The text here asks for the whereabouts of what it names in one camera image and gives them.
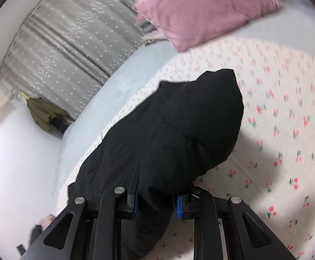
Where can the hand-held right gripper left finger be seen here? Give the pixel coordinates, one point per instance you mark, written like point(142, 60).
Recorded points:
point(135, 204)

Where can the cherry-print bed sheet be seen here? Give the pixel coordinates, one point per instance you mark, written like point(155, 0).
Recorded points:
point(282, 100)

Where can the black long coat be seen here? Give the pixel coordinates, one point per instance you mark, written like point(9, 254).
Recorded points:
point(187, 130)

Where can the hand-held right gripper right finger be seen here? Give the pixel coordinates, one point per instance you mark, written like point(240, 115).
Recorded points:
point(178, 207)

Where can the pink patterned cloth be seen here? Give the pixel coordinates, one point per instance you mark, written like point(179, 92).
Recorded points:
point(47, 218)

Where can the folded grey pink blanket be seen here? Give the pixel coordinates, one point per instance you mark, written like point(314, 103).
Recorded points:
point(149, 32)

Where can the dark grey garment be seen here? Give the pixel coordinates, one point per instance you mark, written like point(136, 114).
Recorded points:
point(36, 233)

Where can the grey star-print curtain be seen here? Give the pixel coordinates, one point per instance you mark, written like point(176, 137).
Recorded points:
point(65, 46)

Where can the pink pillow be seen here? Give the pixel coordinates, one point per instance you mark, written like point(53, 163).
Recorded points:
point(200, 13)

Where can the olive green hanging jacket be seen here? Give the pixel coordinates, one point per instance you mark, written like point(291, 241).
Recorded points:
point(40, 113)

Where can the dark hanging garment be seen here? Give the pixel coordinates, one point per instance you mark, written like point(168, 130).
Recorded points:
point(59, 124)

